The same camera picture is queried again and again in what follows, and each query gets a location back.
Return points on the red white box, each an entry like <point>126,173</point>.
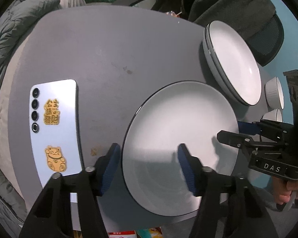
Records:
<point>121,235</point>

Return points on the grey puffy duvet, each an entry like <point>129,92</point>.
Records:
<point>15,29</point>

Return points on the silver phone with gold stickers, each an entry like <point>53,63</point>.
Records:
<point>64,116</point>

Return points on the colourful packet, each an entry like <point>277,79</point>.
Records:
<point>149,233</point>

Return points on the large white black-rimmed plate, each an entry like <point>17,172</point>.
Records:
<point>176,116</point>

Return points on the dark fleece jacket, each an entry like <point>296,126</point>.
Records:
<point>226,5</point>

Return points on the deep white grey plate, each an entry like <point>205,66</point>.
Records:
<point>209,60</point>

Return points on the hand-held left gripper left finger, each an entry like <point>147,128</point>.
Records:
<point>110,163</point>

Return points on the black office chair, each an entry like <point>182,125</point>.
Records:
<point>265,39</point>

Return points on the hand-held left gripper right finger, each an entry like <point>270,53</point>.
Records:
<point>186,163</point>

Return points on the beige bed sheet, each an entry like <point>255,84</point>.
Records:
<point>0,129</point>

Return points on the person's right hand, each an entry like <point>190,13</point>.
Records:
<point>280,191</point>

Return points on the small white ribbed bowl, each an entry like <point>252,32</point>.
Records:
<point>272,116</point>
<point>273,91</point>

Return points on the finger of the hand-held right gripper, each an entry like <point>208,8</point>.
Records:
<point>247,128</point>
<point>228,137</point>

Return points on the stack of white plates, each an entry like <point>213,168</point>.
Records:
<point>233,62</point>

